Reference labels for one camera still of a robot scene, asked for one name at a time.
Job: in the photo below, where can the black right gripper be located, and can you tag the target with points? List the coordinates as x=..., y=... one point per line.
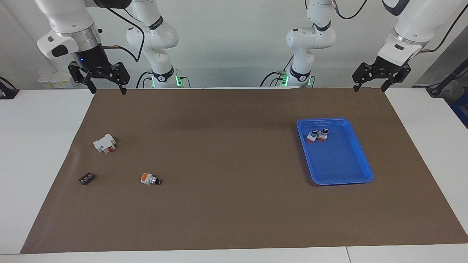
x=91, y=58

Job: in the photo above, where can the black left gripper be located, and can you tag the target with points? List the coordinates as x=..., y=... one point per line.
x=385, y=65

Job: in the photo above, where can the orange white rotary switch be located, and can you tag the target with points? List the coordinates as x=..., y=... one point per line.
x=323, y=135
x=146, y=179
x=312, y=137

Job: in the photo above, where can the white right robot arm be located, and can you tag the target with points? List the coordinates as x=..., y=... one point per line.
x=69, y=18

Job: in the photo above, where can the white background boxes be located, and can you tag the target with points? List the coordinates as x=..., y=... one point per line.
x=55, y=79

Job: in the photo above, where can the black stand with pole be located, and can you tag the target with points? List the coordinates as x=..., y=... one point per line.
x=438, y=87

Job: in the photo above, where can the grey partition board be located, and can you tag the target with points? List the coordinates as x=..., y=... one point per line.
x=442, y=62

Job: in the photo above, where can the white red circuit breaker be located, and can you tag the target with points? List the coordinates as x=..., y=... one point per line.
x=102, y=144

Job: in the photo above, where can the blue crate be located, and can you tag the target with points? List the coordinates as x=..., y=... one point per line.
x=461, y=113

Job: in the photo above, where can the blue plastic tray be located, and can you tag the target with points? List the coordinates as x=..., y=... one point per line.
x=340, y=164

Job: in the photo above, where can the small black terminal block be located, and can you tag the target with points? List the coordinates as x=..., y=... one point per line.
x=86, y=179

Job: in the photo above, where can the brown table mat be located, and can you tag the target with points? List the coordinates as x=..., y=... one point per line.
x=234, y=182

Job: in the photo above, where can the black clamp mount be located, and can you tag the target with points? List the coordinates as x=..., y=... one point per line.
x=7, y=91

